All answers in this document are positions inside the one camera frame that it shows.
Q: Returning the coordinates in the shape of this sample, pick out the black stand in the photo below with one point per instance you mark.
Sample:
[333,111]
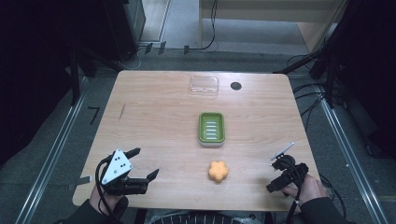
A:
[327,71]
[74,74]

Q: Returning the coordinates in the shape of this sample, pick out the metal floor rail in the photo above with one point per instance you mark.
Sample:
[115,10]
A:
[350,155]
[53,155]

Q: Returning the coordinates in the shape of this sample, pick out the person's right hand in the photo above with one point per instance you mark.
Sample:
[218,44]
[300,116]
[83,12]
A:
[311,189]

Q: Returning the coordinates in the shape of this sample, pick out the black round table grommet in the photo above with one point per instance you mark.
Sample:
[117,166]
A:
[236,86]

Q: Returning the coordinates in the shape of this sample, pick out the grey tape strip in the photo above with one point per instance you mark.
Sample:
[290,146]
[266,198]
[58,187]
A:
[79,182]

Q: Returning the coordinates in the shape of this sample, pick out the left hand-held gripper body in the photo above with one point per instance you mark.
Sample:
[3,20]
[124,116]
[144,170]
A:
[116,169]

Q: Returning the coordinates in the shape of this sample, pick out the orange sponge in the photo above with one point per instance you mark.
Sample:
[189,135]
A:
[218,170]

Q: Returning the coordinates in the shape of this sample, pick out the person's striped clothing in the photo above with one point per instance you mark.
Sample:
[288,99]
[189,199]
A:
[199,219]

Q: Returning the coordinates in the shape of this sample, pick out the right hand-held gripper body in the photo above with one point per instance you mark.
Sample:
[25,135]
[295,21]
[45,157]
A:
[292,174]

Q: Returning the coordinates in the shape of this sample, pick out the green soap dish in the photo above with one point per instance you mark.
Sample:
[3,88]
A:
[211,128]

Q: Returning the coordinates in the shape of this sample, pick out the person's left hand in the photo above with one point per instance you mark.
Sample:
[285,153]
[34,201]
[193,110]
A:
[97,197]

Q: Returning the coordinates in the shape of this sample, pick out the clear plastic container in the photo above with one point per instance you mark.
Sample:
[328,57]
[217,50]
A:
[204,85]

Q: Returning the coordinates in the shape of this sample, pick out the black cabinet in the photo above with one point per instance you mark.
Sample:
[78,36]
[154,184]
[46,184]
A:
[124,28]

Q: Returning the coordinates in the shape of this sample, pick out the light wooden desk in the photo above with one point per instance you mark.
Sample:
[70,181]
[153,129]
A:
[264,12]

